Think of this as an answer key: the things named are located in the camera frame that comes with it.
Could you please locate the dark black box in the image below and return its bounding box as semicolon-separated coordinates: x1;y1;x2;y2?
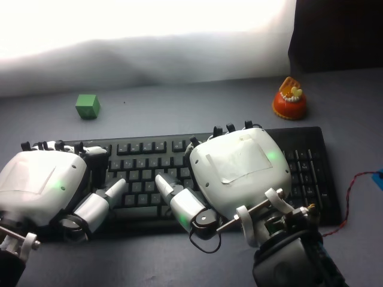
287;0;383;74

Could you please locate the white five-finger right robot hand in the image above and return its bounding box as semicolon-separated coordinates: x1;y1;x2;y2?
154;120;293;241

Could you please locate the grey table cloth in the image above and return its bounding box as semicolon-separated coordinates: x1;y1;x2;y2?
0;66;383;287

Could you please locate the white backdrop cloth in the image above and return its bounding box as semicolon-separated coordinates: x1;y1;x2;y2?
0;0;297;99

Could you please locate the blue plastic piece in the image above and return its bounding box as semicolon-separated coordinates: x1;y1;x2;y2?
371;168;383;191

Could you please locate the red and black twisted cable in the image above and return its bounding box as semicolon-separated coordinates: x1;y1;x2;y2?
321;169;383;239

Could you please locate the orange toy cake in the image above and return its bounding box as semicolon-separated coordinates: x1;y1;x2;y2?
271;76;308;121

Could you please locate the black computer keyboard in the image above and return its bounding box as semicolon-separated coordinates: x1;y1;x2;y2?
62;126;343;233

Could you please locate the green cube block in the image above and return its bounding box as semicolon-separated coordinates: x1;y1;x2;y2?
74;94;101;120

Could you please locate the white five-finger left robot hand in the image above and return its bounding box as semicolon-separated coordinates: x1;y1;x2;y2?
0;139;127;243

